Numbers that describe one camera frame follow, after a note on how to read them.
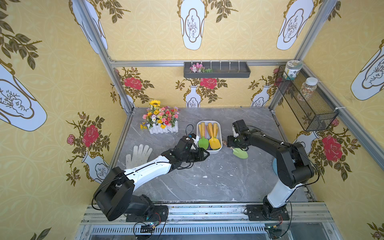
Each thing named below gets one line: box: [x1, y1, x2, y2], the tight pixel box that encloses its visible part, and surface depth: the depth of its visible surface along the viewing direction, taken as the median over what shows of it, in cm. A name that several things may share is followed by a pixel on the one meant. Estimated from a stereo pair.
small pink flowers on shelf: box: [189, 62, 213, 73], surface depth 89 cm
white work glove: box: [125, 144, 153, 169], surface depth 97 cm
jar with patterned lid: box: [283, 60, 303, 81], surface depth 87 cm
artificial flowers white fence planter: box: [140, 99, 180, 134], surface depth 99 cm
